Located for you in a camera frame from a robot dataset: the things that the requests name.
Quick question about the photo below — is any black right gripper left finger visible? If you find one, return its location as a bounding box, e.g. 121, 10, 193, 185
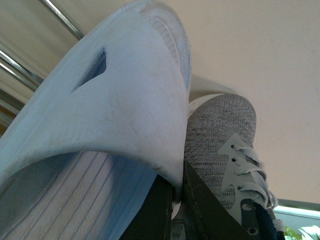
120, 175, 173, 240

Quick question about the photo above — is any light blue slipper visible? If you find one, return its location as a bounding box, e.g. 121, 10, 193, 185
0, 0, 191, 240

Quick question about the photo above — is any black metal shoe rack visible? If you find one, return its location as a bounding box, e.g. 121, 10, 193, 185
0, 0, 85, 128

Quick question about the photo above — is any dark window frame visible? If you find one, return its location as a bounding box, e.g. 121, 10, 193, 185
273, 198, 320, 226

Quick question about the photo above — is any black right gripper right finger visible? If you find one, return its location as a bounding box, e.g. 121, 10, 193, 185
182, 160, 253, 240

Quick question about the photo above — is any grey knit sneaker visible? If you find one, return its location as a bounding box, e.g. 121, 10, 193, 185
171, 94, 285, 240

